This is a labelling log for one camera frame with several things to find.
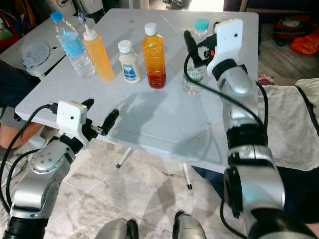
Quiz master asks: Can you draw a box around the amber liquid bottle white cap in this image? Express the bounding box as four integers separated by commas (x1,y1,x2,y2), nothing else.
141,22,167,90

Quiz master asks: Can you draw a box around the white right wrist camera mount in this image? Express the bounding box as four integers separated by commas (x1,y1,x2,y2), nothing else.
206,18,244,71

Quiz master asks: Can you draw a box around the robot's right leg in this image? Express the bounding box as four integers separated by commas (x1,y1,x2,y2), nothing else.
171,211,208,239

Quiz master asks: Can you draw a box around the small white plastic table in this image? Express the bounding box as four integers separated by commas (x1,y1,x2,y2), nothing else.
0,17,66,79

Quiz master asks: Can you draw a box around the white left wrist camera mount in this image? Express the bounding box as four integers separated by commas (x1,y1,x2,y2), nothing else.
55,100,88,138

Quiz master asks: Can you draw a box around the white towel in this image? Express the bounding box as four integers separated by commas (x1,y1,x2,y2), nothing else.
258,78,319,173

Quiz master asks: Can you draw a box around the grey cloth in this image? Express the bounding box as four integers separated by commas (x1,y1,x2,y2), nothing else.
22,41,52,70

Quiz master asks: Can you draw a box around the clear water bottle blue cap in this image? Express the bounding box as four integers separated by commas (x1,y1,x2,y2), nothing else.
50,11,97,79

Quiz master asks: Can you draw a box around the person's leg in blue jeans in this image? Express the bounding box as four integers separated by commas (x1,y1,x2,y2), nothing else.
192,164,319,231

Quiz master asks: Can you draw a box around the short black left arm cable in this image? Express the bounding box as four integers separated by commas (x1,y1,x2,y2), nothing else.
5,148,44,205

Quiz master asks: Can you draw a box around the long black left arm cable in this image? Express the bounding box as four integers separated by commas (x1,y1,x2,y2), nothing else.
0,103,59,216

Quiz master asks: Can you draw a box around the clear water bottle teal cap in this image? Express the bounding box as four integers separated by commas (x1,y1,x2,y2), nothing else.
182,18,211,95

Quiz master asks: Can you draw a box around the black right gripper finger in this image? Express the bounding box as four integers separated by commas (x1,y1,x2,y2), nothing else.
183,30,202,69

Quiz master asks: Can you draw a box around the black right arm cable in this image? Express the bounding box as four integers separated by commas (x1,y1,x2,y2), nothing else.
183,50,270,132

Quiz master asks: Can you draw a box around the small white bottle blue label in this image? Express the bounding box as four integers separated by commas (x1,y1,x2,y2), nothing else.
118,40,142,84

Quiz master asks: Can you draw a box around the red bag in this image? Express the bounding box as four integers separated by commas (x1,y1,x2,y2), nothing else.
273,15,319,44

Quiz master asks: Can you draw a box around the colourful backpack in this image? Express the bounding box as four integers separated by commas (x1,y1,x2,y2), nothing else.
0,9,26,51

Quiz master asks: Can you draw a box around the robot's leg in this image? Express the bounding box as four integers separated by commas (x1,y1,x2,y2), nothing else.
171,211,208,239
94,218,140,239

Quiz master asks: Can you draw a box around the person in dark shirt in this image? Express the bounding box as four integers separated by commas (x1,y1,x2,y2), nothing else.
0,59,51,150

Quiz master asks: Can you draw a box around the white folding table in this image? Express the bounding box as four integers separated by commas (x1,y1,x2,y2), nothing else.
14,8,269,191

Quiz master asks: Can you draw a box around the robot's left leg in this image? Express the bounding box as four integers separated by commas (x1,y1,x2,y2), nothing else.
94,218,140,239

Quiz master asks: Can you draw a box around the orange squeeze bottle white nozzle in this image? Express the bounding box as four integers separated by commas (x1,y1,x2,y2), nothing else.
82,25,116,83

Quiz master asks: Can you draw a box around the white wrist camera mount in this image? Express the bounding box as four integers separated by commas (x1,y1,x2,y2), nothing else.
206,18,244,71
55,100,88,138

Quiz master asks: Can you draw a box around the orange bag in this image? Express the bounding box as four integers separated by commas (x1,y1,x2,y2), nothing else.
290,31,319,56

